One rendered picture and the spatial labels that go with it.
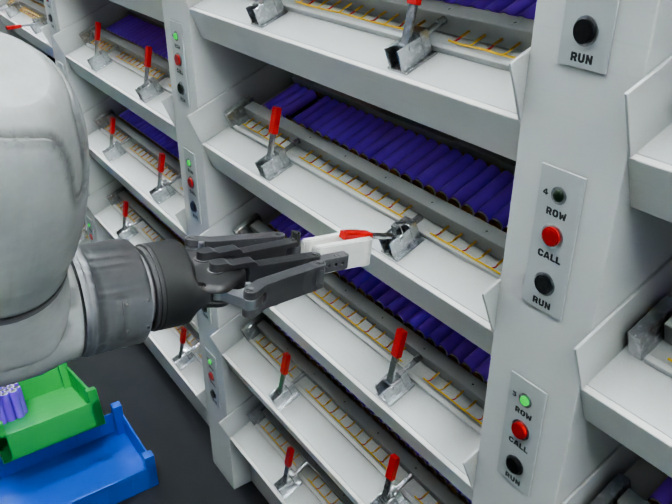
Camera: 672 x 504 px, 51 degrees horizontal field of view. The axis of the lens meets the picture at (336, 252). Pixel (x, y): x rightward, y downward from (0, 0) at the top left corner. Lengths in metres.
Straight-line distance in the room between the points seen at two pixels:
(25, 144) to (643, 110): 0.37
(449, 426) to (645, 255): 0.33
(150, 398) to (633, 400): 1.32
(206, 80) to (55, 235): 0.68
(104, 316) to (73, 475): 1.07
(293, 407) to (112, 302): 0.63
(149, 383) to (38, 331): 1.29
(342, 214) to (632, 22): 0.44
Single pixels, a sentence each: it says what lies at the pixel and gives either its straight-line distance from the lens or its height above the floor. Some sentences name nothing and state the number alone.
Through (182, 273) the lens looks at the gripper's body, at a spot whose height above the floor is 0.81.
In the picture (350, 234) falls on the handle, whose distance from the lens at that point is 0.70.
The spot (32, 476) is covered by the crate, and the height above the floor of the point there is 0.00.
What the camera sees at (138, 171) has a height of 0.55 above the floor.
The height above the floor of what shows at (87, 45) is 0.75.
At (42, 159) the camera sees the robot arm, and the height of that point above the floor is 0.97.
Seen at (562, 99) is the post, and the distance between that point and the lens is 0.54.
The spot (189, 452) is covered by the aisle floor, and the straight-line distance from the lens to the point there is 1.60.
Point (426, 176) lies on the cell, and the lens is 0.82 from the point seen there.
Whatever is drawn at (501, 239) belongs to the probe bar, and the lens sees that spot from 0.70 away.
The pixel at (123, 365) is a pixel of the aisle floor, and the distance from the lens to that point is 1.88.
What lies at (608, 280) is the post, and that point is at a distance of 0.57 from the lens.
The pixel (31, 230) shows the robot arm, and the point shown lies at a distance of 0.42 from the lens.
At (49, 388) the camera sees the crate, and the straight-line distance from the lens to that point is 1.84.
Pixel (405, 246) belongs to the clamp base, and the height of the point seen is 0.75.
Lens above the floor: 1.10
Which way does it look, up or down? 28 degrees down
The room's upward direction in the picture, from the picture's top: straight up
